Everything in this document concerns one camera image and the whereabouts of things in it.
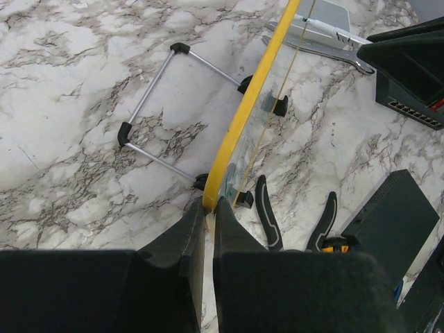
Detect white square box device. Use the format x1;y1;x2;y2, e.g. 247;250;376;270
288;1;354;49

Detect black small pliers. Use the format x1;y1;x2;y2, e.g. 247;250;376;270
255;174;338;253

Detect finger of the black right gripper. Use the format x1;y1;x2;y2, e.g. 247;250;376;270
357;17;443;104

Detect black rectangular pad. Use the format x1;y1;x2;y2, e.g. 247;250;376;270
341;169;439;288

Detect black square pad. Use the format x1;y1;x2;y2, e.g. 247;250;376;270
375;72;443;130

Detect yellow framed whiteboard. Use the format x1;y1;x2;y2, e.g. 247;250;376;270
202;0;316;230

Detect silver open-end wrench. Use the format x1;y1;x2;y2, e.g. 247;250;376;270
282;32;375;76

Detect blue handled pliers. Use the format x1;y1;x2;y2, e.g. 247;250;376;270
394;280;404;304

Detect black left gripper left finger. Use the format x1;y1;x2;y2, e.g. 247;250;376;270
1;198;205;332

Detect green whiteboard marker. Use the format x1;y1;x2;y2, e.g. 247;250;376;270
294;15;372;49

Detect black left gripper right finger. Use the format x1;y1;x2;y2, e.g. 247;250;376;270
213;198;405;332

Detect silver wire whiteboard stand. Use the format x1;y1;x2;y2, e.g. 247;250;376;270
117;42;289;210

